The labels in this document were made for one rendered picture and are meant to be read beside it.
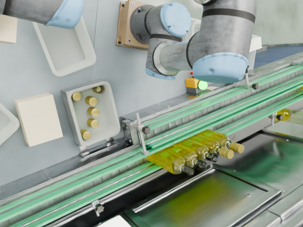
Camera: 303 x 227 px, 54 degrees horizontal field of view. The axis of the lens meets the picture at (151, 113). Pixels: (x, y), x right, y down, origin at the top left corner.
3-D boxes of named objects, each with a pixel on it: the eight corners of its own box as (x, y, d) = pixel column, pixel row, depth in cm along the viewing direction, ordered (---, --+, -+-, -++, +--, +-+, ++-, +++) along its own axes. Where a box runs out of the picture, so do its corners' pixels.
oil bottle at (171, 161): (147, 160, 126) (178, 177, 108) (144, 148, 124) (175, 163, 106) (158, 155, 128) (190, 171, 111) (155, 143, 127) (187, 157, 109)
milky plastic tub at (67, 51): (49, 77, 113) (55, 79, 106) (25, 18, 105) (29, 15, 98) (90, 62, 121) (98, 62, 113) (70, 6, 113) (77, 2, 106)
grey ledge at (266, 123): (186, 156, 150) (202, 162, 140) (184, 139, 147) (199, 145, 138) (299, 101, 195) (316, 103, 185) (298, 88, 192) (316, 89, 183)
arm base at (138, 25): (128, 4, 115) (141, -1, 107) (161, 6, 123) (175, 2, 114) (130, 44, 118) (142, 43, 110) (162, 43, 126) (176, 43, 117)
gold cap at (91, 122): (85, 119, 120) (89, 121, 116) (94, 116, 122) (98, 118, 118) (87, 127, 121) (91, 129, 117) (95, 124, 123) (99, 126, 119)
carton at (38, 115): (25, 142, 111) (29, 147, 105) (14, 100, 106) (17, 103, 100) (57, 132, 117) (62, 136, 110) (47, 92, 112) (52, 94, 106)
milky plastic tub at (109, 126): (74, 143, 121) (81, 148, 113) (59, 89, 114) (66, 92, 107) (112, 129, 129) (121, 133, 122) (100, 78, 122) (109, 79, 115)
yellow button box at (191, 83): (186, 92, 148) (196, 93, 142) (184, 77, 146) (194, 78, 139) (197, 88, 151) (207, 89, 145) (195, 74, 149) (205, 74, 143)
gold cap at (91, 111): (86, 108, 119) (89, 109, 116) (94, 105, 121) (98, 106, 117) (88, 116, 120) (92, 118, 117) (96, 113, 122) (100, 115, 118)
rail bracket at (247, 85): (232, 88, 147) (254, 90, 135) (230, 73, 144) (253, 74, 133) (237, 85, 148) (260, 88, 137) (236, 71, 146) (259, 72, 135)
